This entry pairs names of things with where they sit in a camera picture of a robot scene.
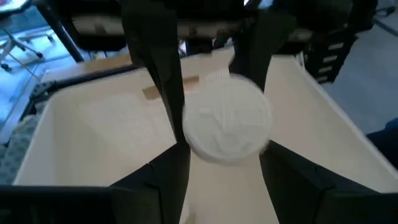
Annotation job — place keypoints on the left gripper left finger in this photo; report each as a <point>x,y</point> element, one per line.
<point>149,193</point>

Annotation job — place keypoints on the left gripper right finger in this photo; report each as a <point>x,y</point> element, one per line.
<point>311,196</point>

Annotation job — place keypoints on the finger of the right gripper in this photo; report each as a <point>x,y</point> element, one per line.
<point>161,68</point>
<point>261,53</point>

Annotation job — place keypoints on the white woven plastic basket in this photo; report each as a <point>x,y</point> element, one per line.
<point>93,140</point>

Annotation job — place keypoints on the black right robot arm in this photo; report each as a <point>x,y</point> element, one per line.
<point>329,18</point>

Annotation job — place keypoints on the black support beam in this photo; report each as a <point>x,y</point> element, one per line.
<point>59,34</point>

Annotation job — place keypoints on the office chair base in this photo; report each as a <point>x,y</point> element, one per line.
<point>18,46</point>

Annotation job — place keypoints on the black aluminium table frame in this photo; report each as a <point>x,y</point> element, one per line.
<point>77,79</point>

